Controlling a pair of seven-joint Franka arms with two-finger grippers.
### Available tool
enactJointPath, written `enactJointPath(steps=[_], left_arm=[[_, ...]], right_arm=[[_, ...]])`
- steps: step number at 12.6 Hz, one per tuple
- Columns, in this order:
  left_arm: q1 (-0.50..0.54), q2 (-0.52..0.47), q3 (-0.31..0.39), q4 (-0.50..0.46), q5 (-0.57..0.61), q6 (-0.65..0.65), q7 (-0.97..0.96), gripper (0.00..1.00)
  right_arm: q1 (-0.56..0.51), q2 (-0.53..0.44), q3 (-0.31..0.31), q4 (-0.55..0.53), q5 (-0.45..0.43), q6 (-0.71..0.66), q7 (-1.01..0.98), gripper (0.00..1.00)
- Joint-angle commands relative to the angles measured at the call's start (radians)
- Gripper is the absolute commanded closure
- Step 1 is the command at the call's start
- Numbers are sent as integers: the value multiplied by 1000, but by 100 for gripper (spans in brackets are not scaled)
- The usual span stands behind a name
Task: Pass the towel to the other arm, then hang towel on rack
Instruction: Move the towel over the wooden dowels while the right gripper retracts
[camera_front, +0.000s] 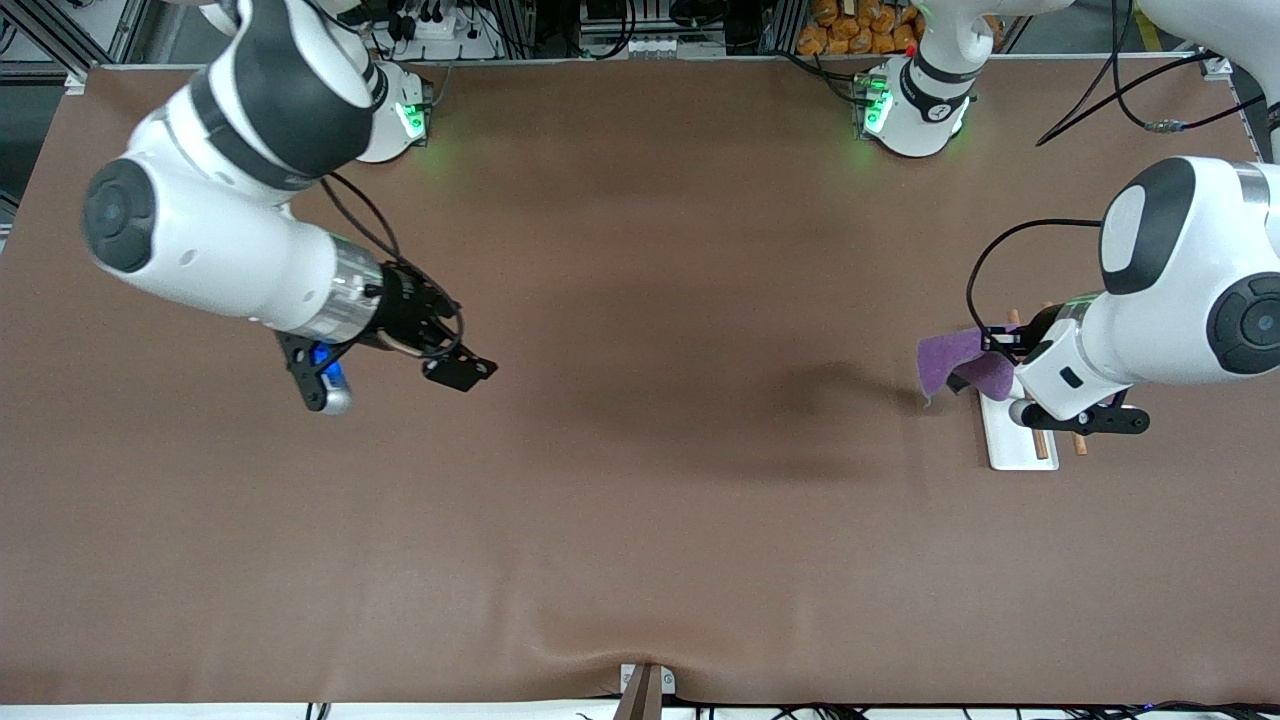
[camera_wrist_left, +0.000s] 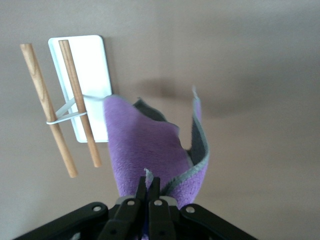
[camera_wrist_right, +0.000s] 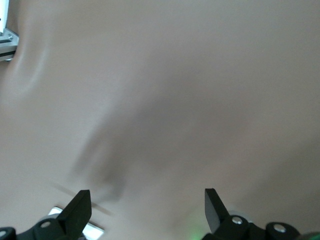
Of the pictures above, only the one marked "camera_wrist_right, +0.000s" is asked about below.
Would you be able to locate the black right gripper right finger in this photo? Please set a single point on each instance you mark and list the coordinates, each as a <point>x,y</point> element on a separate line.
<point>215,212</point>

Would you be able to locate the aluminium frame profile with bracket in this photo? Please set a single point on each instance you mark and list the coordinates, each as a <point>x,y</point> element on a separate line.
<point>10,42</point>

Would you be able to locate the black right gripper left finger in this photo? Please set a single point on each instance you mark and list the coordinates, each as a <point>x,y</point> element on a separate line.
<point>75,212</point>

